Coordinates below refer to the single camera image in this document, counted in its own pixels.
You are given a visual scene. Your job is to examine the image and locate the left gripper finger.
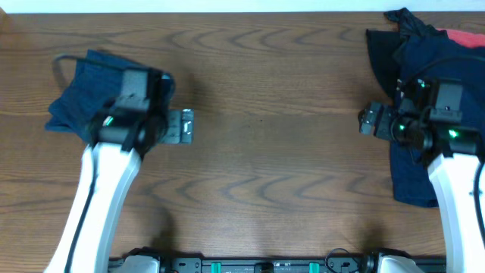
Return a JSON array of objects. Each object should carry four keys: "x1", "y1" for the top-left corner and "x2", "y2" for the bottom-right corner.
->
[
  {"x1": 161, "y1": 110, "x2": 182, "y2": 144},
  {"x1": 180, "y1": 109, "x2": 194, "y2": 144}
]

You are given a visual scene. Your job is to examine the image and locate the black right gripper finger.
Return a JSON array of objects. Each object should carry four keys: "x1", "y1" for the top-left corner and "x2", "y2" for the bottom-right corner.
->
[
  {"x1": 358, "y1": 102, "x2": 383, "y2": 124},
  {"x1": 358, "y1": 113, "x2": 374, "y2": 135}
]

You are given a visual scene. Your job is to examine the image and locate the dark blue denim shorts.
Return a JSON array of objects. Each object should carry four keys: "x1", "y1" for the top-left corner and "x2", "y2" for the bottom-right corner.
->
[{"x1": 44, "y1": 49, "x2": 176, "y2": 144}]

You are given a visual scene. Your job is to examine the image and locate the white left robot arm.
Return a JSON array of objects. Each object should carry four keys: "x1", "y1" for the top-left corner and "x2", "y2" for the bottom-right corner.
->
[{"x1": 46, "y1": 109, "x2": 195, "y2": 272}]

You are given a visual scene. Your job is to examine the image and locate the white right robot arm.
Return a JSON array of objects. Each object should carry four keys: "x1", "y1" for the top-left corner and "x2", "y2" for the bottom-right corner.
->
[{"x1": 358, "y1": 100, "x2": 484, "y2": 272}]

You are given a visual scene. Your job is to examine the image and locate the dark navy garment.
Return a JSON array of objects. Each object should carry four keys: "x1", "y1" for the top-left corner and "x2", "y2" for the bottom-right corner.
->
[{"x1": 386, "y1": 36, "x2": 484, "y2": 208}]

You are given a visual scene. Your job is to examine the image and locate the black cloth garment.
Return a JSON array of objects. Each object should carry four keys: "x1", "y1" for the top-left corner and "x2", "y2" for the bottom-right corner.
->
[{"x1": 365, "y1": 8, "x2": 448, "y2": 99}]

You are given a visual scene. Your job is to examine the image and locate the red cloth garment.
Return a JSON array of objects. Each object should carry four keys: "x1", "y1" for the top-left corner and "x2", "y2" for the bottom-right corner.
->
[{"x1": 444, "y1": 29, "x2": 485, "y2": 49}]

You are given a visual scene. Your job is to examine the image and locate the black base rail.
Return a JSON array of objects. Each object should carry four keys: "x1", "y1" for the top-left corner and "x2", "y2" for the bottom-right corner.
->
[{"x1": 108, "y1": 247, "x2": 446, "y2": 273}]

